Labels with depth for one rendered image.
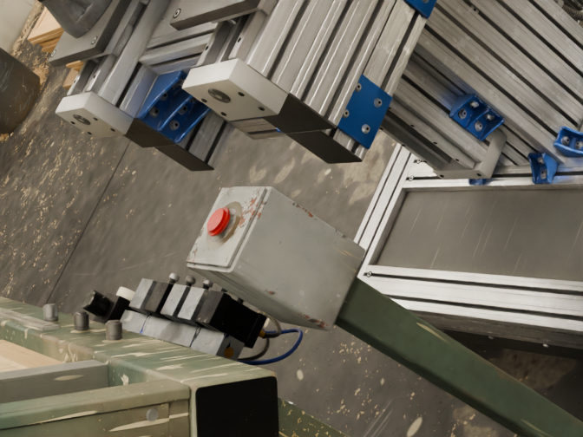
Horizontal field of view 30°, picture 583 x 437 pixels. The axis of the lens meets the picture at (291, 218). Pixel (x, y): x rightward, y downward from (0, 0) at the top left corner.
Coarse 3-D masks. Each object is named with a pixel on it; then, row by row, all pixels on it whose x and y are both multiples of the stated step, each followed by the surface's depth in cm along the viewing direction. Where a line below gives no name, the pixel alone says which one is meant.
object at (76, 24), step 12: (48, 0) 185; (60, 0) 184; (72, 0) 184; (84, 0) 184; (96, 0) 184; (108, 0) 185; (60, 12) 186; (72, 12) 185; (84, 12) 186; (96, 12) 185; (60, 24) 189; (72, 24) 187; (84, 24) 186
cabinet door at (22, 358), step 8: (0, 344) 182; (8, 344) 181; (0, 352) 174; (8, 352) 174; (16, 352) 173; (24, 352) 173; (32, 352) 173; (0, 360) 168; (8, 360) 167; (16, 360) 166; (24, 360) 166; (32, 360) 166; (40, 360) 165; (48, 360) 165; (56, 360) 165; (0, 368) 162; (8, 368) 161; (16, 368) 161; (24, 368) 160
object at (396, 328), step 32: (352, 288) 143; (352, 320) 143; (384, 320) 146; (416, 320) 149; (384, 352) 151; (416, 352) 149; (448, 352) 152; (448, 384) 153; (480, 384) 155; (512, 384) 159; (512, 416) 159; (544, 416) 162
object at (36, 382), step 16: (32, 368) 147; (48, 368) 147; (64, 368) 146; (80, 368) 146; (96, 368) 147; (0, 384) 140; (16, 384) 142; (32, 384) 143; (48, 384) 144; (64, 384) 145; (80, 384) 146; (96, 384) 148; (0, 400) 140; (16, 400) 142
